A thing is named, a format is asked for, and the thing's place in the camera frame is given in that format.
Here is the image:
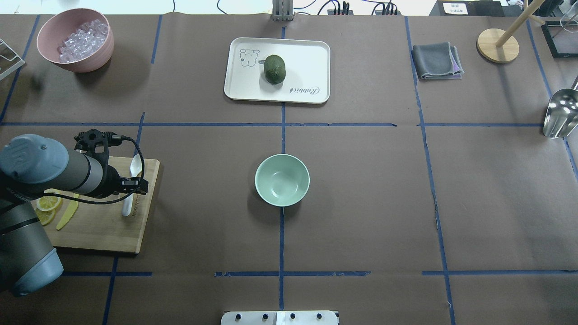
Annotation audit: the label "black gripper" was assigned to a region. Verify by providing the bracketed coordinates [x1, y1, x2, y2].
[74, 129, 148, 198]

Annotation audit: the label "white plastic spoon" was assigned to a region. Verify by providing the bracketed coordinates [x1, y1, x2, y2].
[121, 154, 142, 217]

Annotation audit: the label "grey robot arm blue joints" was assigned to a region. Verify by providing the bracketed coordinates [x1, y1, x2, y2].
[1, 134, 88, 297]

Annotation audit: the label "mint green bowl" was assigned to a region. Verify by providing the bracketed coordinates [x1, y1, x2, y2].
[254, 154, 311, 207]

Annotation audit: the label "pink bowl of ice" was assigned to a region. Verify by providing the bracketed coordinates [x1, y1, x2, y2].
[37, 8, 114, 73]

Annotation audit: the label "wooden cutting board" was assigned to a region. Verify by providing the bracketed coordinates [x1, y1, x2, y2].
[43, 159, 160, 254]

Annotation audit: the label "yellow plastic knife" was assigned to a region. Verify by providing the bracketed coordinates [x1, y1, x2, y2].
[56, 200, 79, 231]

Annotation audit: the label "lemon slice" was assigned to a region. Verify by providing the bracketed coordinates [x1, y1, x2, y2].
[36, 195, 62, 212]
[34, 209, 56, 226]

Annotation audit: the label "green avocado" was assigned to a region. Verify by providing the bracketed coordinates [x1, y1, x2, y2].
[263, 54, 287, 85]

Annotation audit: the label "cream rabbit tray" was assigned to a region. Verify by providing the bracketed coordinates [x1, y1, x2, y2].
[224, 37, 331, 104]

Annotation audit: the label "grey folded cloth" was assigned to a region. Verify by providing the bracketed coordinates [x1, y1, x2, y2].
[411, 42, 465, 80]

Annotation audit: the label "wooden stand with round base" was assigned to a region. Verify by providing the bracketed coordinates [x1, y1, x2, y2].
[475, 0, 545, 64]

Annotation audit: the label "metal scoop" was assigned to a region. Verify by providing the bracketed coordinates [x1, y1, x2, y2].
[543, 79, 578, 139]

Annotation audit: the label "black framed tray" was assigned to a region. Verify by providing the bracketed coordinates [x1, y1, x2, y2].
[541, 20, 578, 58]

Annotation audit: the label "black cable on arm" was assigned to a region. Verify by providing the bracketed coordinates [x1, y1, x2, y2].
[43, 135, 146, 205]

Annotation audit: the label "aluminium frame post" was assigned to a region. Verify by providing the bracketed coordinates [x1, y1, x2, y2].
[272, 0, 295, 21]

